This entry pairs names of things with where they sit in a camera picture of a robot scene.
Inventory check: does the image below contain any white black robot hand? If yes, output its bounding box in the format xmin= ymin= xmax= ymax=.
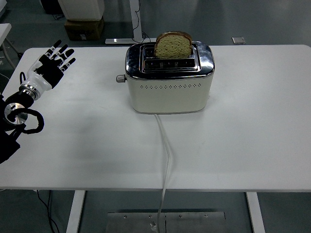
xmin=19 ymin=39 xmax=76 ymax=95

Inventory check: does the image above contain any cream chrome two-slot toaster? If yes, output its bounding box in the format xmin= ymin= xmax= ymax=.
xmin=116 ymin=40 xmax=215 ymax=115

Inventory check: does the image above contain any brown cardboard box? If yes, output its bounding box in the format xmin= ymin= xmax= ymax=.
xmin=64 ymin=16 xmax=105 ymax=41

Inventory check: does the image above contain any black equipment base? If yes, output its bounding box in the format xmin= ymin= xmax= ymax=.
xmin=40 ymin=0 xmax=64 ymax=15

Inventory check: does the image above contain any white appliance housing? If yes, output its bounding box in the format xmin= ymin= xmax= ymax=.
xmin=57 ymin=0 xmax=105 ymax=21

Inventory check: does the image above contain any white desk leg with foot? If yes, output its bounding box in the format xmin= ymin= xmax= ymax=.
xmin=104 ymin=0 xmax=157 ymax=45

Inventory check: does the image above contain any white table leg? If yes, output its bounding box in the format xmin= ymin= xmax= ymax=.
xmin=65 ymin=190 xmax=86 ymax=233
xmin=245 ymin=191 xmax=266 ymax=233

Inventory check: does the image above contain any brown bread slice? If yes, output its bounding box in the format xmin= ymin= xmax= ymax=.
xmin=154 ymin=31 xmax=193 ymax=59

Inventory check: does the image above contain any grey metal plate with screws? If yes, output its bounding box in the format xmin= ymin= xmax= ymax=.
xmin=106 ymin=211 xmax=226 ymax=233

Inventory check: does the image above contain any black cable on desk leg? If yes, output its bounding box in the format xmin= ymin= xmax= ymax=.
xmin=132 ymin=0 xmax=150 ymax=41

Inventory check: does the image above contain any black cable under table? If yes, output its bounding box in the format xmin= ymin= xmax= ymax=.
xmin=36 ymin=190 xmax=60 ymax=233

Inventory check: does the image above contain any white toaster power cord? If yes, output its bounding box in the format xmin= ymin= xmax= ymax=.
xmin=150 ymin=113 xmax=173 ymax=231

